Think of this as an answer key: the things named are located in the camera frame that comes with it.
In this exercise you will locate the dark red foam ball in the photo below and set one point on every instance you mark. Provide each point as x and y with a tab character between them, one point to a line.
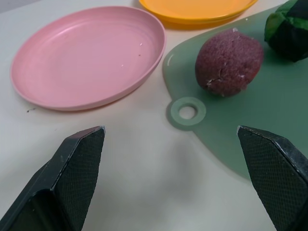
228	63

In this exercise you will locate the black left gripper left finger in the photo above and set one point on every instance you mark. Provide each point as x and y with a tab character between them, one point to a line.
65	178

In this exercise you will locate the orange round plate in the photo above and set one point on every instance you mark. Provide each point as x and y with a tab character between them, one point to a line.
195	10

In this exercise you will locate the green striped foam watermelon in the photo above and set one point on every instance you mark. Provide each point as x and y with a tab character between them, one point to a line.
288	31

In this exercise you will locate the green cutting board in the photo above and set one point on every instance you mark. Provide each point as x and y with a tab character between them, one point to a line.
269	101

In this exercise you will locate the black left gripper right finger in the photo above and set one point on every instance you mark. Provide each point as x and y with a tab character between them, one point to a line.
276	173

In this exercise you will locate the pink round plate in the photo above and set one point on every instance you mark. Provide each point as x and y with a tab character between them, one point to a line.
89	57

